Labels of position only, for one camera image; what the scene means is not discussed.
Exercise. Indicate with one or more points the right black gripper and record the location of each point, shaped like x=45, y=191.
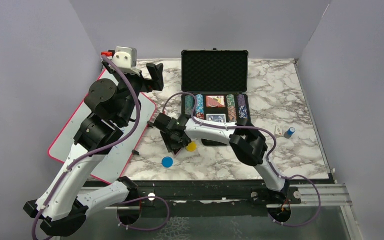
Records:
x=171, y=146

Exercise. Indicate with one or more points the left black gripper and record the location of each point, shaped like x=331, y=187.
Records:
x=148, y=84

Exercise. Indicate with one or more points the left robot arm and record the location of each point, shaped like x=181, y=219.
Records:
x=113, y=122

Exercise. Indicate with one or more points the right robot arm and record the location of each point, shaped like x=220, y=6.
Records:
x=247, y=142

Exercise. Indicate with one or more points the black poker set case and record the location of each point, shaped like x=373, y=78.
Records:
x=215, y=72

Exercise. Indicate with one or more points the red triangle card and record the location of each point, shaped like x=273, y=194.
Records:
x=176, y=153

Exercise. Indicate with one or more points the yellow round dealer button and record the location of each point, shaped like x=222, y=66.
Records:
x=191, y=147

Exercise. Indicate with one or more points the black board clip upper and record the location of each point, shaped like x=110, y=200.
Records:
x=150, y=124

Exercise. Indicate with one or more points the black board clip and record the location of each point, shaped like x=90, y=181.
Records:
x=150, y=124
x=136, y=153

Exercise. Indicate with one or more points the blue round button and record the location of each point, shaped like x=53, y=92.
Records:
x=167, y=162

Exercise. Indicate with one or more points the dark green chip row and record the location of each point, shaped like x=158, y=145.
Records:
x=189, y=104

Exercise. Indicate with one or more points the blue red chip row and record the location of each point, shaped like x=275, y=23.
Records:
x=199, y=110

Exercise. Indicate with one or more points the black board clip lower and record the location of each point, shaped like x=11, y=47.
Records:
x=136, y=153

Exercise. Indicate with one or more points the blue card deck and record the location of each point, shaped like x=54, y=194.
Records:
x=218, y=118

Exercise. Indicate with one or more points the red card deck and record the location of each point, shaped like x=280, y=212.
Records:
x=215, y=101

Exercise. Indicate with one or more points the green orange chip row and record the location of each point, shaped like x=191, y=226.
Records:
x=231, y=108

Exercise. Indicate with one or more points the white board red edge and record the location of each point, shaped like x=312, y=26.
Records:
x=115, y=163

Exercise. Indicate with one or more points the purple blue chip row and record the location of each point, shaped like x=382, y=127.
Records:
x=242, y=107

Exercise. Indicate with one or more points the small white playing card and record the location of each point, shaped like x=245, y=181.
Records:
x=279, y=130

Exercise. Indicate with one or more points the blue cylinder cap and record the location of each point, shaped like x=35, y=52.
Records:
x=289, y=133

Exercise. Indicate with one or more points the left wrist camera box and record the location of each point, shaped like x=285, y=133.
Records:
x=125, y=58

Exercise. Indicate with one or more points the black mounting rail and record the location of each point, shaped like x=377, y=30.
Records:
x=206, y=198

